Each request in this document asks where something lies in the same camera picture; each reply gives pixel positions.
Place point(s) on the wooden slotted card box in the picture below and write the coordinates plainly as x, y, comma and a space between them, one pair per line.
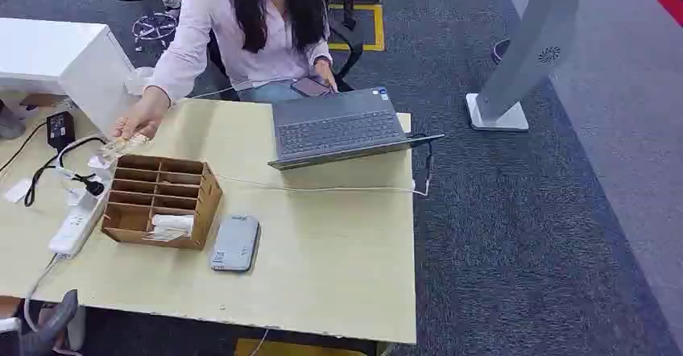
205, 204

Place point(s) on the white paper slip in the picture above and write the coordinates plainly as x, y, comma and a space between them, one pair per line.
17, 191

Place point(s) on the star-shaped chair base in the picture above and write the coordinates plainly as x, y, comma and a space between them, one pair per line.
155, 27

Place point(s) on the person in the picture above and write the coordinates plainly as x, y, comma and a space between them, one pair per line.
277, 49

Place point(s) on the yellow floor tape square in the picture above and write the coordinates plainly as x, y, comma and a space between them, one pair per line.
379, 28

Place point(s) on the black plug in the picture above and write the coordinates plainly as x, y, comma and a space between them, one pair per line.
95, 186

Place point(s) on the grey flat device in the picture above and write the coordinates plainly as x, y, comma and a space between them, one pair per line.
235, 244

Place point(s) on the white card stack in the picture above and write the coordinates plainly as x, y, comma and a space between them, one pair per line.
170, 224

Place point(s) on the dark smartphone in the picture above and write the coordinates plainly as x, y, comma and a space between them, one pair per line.
309, 87

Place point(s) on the person's right hand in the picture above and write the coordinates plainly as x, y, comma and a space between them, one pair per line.
141, 116

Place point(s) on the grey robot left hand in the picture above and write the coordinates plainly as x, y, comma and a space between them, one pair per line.
53, 324

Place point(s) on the stack of cards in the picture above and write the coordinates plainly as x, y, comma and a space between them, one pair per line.
125, 145

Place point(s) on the grey laptop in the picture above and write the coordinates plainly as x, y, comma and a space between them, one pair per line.
336, 127

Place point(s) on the white power strip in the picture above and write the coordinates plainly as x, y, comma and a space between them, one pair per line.
74, 225

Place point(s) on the black power adapter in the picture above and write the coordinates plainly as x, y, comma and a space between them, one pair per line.
60, 128

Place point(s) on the person's left hand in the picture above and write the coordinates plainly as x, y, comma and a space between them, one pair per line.
325, 76

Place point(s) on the white cabinet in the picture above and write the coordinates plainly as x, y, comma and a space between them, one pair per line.
64, 60

